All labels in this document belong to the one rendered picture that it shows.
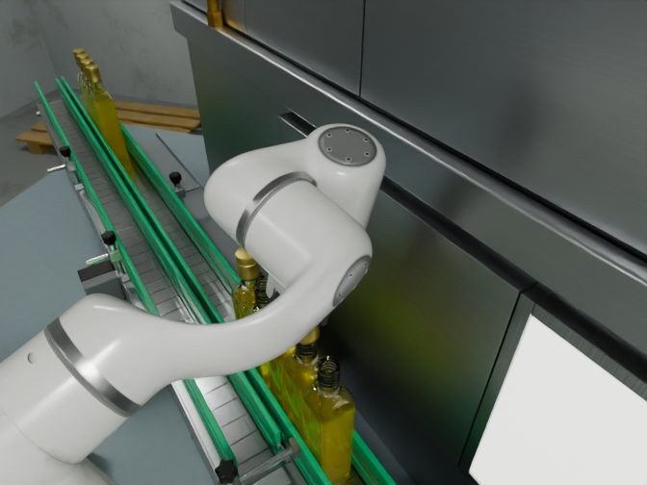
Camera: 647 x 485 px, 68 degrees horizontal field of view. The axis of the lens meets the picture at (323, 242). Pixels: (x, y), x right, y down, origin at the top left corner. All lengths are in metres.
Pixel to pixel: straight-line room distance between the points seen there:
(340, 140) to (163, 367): 0.22
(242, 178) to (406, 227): 0.27
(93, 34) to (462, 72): 4.25
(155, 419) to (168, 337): 0.77
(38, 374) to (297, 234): 0.18
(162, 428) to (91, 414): 0.73
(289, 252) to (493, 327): 0.27
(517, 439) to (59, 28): 4.61
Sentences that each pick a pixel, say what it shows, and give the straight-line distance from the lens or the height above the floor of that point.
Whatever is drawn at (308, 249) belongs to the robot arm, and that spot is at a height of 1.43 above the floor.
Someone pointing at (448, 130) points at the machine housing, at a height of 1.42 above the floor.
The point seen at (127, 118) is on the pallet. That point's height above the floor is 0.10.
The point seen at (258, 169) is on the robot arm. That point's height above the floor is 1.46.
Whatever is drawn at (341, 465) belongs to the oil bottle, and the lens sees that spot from 0.80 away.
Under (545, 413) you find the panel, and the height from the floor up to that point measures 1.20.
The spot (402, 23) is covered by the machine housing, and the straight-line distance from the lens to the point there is 0.56.
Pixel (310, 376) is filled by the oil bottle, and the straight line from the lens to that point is 0.69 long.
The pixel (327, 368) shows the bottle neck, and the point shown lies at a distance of 0.65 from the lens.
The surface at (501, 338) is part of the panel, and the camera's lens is 0.54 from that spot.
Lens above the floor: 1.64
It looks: 39 degrees down
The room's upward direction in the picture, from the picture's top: straight up
